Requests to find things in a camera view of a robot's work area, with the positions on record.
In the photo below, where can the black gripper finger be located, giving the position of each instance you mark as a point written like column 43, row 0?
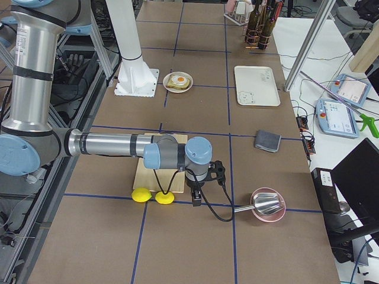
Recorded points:
column 196, row 198

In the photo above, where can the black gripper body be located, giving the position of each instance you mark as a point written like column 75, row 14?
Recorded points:
column 194, row 185

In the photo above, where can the toast bread slice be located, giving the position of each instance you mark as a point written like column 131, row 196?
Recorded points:
column 170, row 84

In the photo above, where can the fried egg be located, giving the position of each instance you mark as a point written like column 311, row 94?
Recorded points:
column 178, row 80

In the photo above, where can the white round plate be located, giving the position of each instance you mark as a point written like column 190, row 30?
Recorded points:
column 166, row 78

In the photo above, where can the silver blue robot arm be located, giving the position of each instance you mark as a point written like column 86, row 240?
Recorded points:
column 28, row 141

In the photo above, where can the cream bear serving tray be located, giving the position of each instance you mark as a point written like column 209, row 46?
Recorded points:
column 255, row 86

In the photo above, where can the yellow lemon right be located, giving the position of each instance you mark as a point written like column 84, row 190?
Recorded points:
column 164, row 199

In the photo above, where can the yellow lemon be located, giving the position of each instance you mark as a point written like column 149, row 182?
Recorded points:
column 164, row 199
column 141, row 195

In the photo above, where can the bamboo cutting board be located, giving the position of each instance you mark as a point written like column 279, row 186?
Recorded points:
column 157, row 180

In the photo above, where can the yellow lemon left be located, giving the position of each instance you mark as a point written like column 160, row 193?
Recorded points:
column 141, row 195

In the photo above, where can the steel scoop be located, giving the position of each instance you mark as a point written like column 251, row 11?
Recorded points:
column 263, row 203

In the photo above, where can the pink bowl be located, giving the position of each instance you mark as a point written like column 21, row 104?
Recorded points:
column 271, row 218

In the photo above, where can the grey folded cloth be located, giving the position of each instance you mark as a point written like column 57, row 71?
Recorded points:
column 267, row 141

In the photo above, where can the orange circuit board near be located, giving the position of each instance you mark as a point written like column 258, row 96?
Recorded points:
column 308, row 140

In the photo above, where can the orange circuit board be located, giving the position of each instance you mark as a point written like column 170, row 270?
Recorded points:
column 302, row 122
column 308, row 140

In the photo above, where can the orange circuit board far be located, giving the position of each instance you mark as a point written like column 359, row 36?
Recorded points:
column 302, row 122

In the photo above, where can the black computer box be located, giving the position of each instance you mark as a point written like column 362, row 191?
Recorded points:
column 326, row 191

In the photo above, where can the teach pendant near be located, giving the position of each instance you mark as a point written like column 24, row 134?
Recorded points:
column 334, row 118

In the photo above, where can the teach pendant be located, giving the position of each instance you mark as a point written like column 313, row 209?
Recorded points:
column 351, row 89
column 334, row 118

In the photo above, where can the black monitor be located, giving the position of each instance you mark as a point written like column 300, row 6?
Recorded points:
column 356, row 176

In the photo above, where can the dark wine bottle back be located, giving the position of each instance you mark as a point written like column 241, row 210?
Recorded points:
column 259, row 12

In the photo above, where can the teach pendant far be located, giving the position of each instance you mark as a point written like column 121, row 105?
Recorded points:
column 351, row 89

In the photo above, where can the green air blow gun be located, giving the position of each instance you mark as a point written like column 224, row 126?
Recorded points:
column 370, row 123

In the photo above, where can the wooden plank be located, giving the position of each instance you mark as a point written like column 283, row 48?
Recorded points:
column 368, row 52

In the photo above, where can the office chair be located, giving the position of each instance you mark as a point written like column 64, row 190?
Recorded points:
column 361, row 17

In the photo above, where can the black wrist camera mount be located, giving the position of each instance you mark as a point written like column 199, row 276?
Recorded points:
column 216, row 171

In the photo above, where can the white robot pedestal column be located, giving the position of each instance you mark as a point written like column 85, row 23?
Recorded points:
column 135, row 78

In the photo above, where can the copper wire bottle rack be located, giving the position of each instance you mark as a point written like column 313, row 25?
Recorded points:
column 253, row 33

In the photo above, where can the white wire dish rack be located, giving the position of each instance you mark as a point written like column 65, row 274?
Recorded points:
column 238, row 11

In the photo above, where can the aluminium frame post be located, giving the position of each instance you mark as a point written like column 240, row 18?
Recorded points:
column 314, row 30

